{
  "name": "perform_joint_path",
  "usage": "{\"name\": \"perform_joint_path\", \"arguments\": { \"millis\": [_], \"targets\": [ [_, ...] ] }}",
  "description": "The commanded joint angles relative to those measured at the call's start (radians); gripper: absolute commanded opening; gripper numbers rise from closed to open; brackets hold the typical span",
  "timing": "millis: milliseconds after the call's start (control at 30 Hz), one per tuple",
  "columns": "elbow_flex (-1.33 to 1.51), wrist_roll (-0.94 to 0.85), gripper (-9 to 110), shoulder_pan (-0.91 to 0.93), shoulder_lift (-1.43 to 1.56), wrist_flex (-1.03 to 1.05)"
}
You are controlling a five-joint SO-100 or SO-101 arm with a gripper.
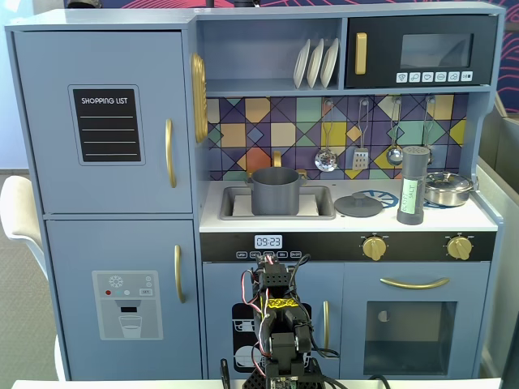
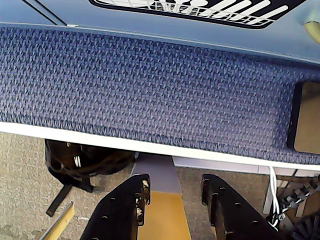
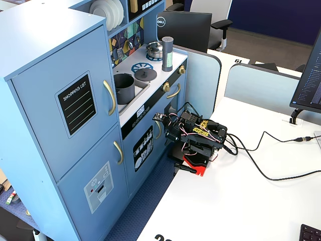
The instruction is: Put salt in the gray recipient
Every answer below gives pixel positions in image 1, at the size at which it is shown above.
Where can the blue toy kitchen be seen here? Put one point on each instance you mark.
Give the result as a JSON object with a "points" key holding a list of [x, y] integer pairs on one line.
{"points": [[267, 61]]}

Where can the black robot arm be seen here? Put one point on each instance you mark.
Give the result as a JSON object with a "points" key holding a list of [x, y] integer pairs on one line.
{"points": [[284, 320]]}

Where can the white plate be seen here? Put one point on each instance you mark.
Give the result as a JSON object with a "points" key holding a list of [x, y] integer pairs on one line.
{"points": [[329, 62], [302, 65], [315, 65]]}

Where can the black toy microwave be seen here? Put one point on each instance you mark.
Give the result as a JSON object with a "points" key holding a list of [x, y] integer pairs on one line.
{"points": [[381, 40]]}

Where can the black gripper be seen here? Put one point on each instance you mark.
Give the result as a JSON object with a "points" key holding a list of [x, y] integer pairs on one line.
{"points": [[271, 268]]}

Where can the gray salt shaker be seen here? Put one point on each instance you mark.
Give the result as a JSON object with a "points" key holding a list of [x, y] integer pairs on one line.
{"points": [[413, 170]]}

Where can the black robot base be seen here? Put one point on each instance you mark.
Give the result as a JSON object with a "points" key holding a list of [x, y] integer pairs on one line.
{"points": [[255, 381]]}

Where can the gold stove knob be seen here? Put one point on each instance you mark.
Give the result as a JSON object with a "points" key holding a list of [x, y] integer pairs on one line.
{"points": [[459, 247], [373, 248]]}

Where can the steel ladle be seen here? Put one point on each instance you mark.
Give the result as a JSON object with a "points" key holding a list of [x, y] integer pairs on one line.
{"points": [[394, 156]]}

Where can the gray toy sink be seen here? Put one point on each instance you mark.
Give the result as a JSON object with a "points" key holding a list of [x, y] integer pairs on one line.
{"points": [[227, 202]]}

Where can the steel slotted spatula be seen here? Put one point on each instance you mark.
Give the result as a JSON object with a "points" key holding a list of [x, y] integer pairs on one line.
{"points": [[360, 159]]}

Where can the black table clamp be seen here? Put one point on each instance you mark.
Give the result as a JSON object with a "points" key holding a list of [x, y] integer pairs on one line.
{"points": [[224, 373]]}

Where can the steel hanging kitchen utensil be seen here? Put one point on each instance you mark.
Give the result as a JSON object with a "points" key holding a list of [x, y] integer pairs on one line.
{"points": [[428, 139]]}

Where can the steel slotted skimmer spoon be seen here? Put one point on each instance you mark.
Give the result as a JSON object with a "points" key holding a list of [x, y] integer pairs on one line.
{"points": [[325, 160]]}

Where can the blue dishwasher door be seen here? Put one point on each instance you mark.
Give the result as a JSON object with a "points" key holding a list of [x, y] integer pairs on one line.
{"points": [[219, 291]]}

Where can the blue oven door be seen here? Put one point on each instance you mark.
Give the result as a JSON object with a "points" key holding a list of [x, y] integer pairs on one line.
{"points": [[357, 291]]}

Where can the gray plastic pot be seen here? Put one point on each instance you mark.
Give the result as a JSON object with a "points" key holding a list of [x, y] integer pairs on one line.
{"points": [[275, 194]]}

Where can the white chair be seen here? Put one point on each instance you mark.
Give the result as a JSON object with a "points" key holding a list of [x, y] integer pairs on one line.
{"points": [[20, 210]]}

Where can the blue freezer door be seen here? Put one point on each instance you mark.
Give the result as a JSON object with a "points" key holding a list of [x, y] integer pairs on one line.
{"points": [[81, 251]]}

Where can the blue fridge door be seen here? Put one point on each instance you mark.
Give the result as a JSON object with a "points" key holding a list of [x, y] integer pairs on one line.
{"points": [[48, 121]]}

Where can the gray pot lid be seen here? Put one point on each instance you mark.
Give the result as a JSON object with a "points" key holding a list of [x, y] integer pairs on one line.
{"points": [[359, 206]]}

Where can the black shopping list board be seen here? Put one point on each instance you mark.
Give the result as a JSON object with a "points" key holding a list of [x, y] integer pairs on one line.
{"points": [[105, 121]]}

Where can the gray partition panel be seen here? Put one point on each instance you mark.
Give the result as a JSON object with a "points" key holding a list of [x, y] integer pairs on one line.
{"points": [[503, 162]]}

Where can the gold toy phone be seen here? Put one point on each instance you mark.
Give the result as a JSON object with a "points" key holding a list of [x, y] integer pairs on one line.
{"points": [[198, 97]]}

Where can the steel pot with lid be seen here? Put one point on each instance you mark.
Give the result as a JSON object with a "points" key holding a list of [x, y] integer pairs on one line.
{"points": [[448, 188]]}

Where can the dark object atop cabinet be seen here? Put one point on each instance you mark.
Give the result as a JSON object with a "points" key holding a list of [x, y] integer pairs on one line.
{"points": [[245, 2], [83, 3]]}

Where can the gold toy faucet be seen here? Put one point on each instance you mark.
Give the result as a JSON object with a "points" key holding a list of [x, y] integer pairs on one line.
{"points": [[277, 158]]}

